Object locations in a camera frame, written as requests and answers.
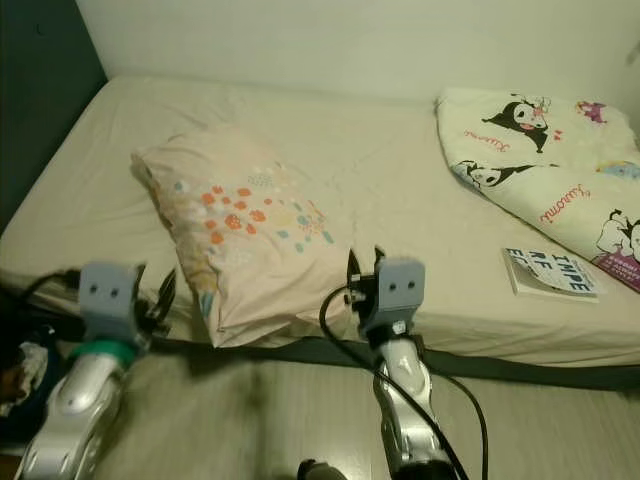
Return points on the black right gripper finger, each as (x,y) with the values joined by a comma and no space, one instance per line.
(379,260)
(354,276)

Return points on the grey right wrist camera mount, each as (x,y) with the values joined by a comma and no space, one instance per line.
(395,290)

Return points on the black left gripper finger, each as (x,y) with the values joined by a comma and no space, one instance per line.
(166,294)

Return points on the pink patterned pillow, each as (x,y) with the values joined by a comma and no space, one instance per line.
(250,240)

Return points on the grey robot right leg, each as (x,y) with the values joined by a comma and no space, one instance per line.
(325,471)

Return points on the dark teal bed frame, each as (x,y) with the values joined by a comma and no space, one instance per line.
(510,365)

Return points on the dark blue trash bin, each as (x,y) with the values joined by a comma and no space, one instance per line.
(45,410)

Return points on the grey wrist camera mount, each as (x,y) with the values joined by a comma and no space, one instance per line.
(395,290)
(110,295)

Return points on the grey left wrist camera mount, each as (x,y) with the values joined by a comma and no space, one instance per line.
(110,295)

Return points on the white crumpled paper rubbish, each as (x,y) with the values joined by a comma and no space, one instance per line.
(32,362)

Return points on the white book with black letters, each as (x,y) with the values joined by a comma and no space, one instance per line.
(550,275)

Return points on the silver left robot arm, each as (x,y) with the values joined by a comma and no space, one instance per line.
(75,410)

